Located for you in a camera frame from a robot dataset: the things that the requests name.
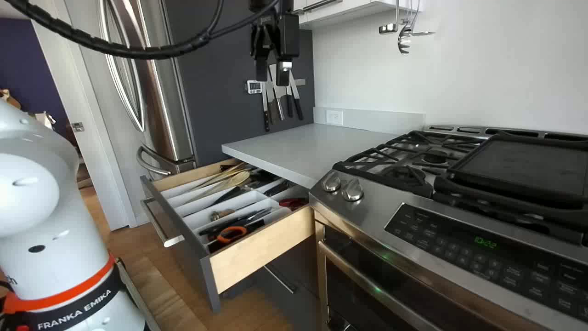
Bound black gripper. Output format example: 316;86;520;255
248;0;299;86

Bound black cream spreader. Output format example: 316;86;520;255
213;180;261;203

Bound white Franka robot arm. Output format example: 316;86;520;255
0;29;200;331

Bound open wooden kitchen drawer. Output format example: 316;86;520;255
141;159;312;310

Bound white upper cabinet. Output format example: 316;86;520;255
294;0;420;29

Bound wooden spatula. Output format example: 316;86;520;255
182;165;249;200

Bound hanging metal measuring cup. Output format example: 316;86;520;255
378;0;430;55

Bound left stove knob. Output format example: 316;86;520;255
321;172;341;192

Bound stove knob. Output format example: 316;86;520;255
341;180;363;202
321;172;341;192

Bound white cutlery tray organizer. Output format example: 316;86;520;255
163;163;306;251

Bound stainless steel refrigerator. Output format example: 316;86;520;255
60;0;198;229

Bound right stove knob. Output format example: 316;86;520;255
341;180;363;202

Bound stainless steel gas stove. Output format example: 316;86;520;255
310;124;588;331

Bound black cast iron griddle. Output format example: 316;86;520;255
450;134;588;209

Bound wall knife left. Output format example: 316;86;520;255
259;80;272;132

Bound wall knife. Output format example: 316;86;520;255
288;71;303;119
259;80;272;132

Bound white wall thermostat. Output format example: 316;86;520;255
246;78;262;93

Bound wall knife right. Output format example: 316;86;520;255
288;71;303;119

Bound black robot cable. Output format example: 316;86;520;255
3;0;284;60

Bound white wall outlet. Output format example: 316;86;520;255
327;110;343;124

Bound red handled tool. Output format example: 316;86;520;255
279;196;308;211

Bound orange handled scissors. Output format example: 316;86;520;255
207;224;259;249

